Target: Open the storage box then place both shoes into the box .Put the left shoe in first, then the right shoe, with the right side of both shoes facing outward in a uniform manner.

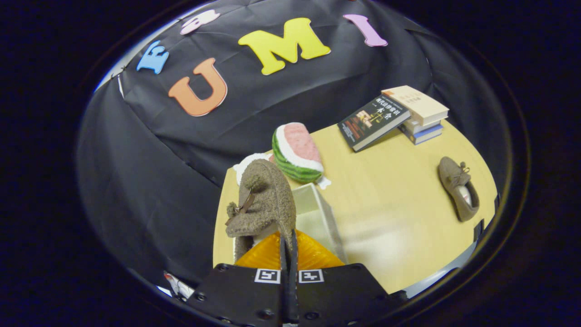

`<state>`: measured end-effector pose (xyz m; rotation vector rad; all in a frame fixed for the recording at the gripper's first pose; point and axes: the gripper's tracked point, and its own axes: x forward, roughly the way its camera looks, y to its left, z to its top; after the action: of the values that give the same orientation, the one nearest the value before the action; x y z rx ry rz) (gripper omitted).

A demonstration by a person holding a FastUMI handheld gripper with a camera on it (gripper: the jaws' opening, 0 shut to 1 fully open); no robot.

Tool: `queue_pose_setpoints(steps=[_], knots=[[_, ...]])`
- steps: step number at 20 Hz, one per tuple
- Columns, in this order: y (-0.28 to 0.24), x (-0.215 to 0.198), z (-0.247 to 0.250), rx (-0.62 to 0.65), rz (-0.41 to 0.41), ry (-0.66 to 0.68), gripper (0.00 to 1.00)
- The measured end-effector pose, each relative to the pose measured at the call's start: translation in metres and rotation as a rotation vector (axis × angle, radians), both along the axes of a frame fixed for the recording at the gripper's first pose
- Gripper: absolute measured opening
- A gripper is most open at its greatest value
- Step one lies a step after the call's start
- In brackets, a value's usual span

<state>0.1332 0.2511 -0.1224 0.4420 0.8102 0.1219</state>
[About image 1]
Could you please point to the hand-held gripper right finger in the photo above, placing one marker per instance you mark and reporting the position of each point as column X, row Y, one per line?
column 336, row 295

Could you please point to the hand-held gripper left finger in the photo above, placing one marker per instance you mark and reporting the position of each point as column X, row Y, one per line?
column 245, row 295

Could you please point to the grey fabric storage box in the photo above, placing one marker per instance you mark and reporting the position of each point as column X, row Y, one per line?
column 317, row 218

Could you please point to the brown fuzzy shoe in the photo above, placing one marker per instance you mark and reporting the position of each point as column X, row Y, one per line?
column 268, row 195
column 451, row 175

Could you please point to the white red object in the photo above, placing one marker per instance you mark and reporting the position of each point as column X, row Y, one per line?
column 179, row 286

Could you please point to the white plush toy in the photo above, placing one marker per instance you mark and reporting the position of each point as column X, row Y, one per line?
column 247, row 163

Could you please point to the watermelon slice plush toy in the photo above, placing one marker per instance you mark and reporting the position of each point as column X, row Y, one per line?
column 297, row 150

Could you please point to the black cover book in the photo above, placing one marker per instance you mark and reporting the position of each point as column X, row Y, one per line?
column 370, row 120

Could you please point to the blue cover book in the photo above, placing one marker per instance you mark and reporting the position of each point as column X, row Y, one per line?
column 424, row 135

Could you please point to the white cover book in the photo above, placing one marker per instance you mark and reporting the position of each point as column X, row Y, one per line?
column 420, row 125

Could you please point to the beige cover book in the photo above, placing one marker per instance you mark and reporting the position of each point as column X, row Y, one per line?
column 417, row 103

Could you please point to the black table edge bracket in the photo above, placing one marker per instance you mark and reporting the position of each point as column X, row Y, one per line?
column 496, row 203

